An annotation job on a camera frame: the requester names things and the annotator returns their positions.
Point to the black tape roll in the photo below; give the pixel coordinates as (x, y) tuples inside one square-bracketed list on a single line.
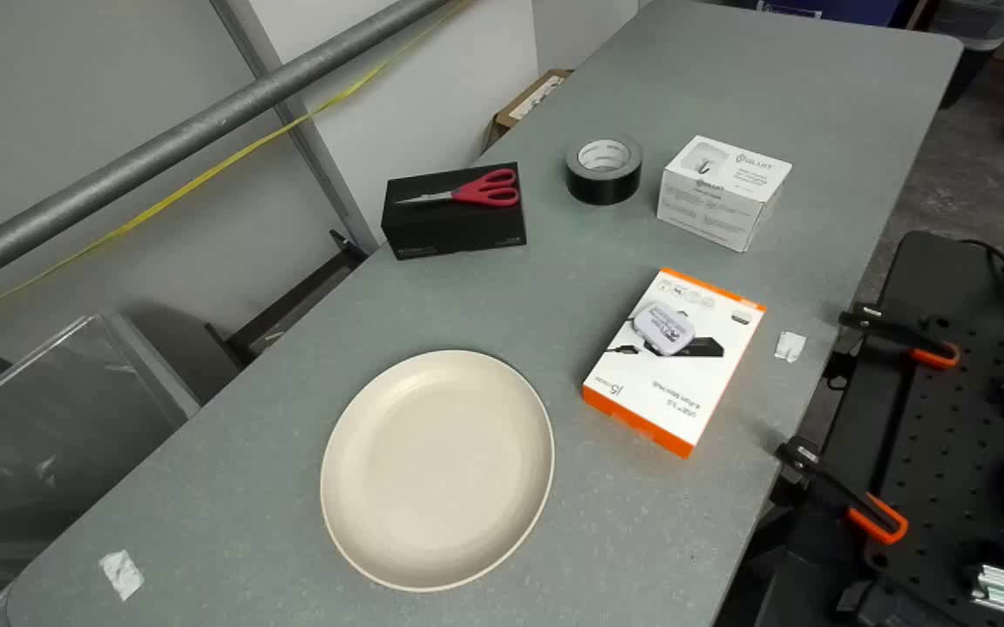
[(606, 172)]

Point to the cream round plate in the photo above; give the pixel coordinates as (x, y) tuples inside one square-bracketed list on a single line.
[(438, 471)]

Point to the white tape piece right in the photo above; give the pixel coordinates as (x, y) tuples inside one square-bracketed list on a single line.
[(791, 346)]

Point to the white tape piece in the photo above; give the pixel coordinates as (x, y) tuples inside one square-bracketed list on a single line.
[(125, 575), (791, 346)]

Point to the white tape piece left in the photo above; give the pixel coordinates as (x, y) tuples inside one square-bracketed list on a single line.
[(125, 575)]

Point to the black rectangular box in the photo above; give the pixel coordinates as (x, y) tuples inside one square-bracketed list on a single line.
[(425, 232)]

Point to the orange and white product box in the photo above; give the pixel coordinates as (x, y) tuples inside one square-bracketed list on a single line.
[(673, 355)]

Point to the wooden framed object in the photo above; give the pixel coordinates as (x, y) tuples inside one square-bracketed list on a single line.
[(528, 100)]

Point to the white cardboard box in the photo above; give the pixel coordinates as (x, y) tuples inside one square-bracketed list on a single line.
[(720, 194)]

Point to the lower orange black clamp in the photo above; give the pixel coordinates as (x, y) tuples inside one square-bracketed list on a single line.
[(874, 518)]

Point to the orange black clamp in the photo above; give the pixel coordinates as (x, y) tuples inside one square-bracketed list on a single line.
[(874, 518), (923, 346)]

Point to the upper orange black clamp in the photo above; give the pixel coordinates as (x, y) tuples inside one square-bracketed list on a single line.
[(923, 346)]

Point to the black perforated mounting board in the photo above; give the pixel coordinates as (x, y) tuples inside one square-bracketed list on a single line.
[(928, 442)]

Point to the grey metal pole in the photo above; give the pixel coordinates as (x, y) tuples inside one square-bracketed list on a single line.
[(168, 148)]

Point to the dark grey chair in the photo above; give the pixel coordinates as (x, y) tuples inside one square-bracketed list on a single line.
[(75, 420)]

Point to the red handled scissors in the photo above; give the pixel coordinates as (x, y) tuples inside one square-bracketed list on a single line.
[(489, 189)]

